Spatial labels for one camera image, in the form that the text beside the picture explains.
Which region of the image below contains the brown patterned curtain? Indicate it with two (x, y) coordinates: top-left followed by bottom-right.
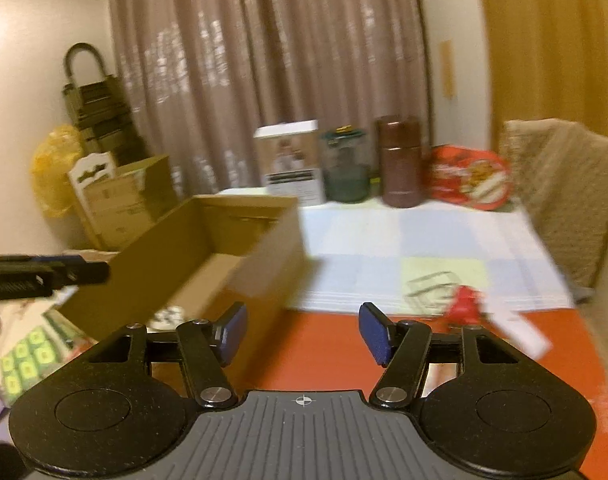
(108, 0), (431, 196)

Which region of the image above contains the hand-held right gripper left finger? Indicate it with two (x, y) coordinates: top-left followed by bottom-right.
(86, 302), (248, 409)

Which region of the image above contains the bent metal wire rack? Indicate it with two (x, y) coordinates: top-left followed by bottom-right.
(404, 270), (461, 312)

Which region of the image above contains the yellow plastic bag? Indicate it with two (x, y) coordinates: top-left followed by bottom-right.
(31, 124), (86, 219)

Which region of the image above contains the pastel checkered cloth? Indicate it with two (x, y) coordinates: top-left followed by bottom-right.
(218, 187), (576, 317)

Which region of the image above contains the beige wall plate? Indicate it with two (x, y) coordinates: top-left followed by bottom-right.
(440, 40), (458, 100)

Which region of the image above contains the red instant meal bowl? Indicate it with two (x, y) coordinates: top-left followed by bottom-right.
(428, 144), (513, 212)

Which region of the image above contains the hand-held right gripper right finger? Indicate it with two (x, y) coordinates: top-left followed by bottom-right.
(358, 302), (522, 409)

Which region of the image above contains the green glass jar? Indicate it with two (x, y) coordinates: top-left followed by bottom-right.
(320, 127), (371, 204)

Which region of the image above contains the wooden door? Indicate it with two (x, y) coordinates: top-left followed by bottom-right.
(476, 0), (608, 147)

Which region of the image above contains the white product box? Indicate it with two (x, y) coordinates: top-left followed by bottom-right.
(254, 120), (328, 207)

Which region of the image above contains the printed cardboard carton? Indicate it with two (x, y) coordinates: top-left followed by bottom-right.
(81, 155), (181, 251)

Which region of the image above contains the small red object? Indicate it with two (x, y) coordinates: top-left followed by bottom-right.
(444, 285), (488, 327)

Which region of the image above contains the cardboard box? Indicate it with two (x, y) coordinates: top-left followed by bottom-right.
(59, 194), (307, 392)

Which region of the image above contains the white remote control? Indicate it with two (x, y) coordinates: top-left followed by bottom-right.
(484, 305), (553, 361)

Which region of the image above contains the beige quilted blanket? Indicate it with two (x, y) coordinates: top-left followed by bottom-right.
(499, 119), (608, 289)

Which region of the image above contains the brown thermos flask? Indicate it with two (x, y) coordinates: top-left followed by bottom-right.
(374, 115), (426, 209)

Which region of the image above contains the green patterned packet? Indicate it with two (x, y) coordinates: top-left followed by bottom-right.
(0, 332), (56, 407)

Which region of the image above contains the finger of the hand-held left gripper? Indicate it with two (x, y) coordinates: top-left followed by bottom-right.
(0, 255), (111, 302)

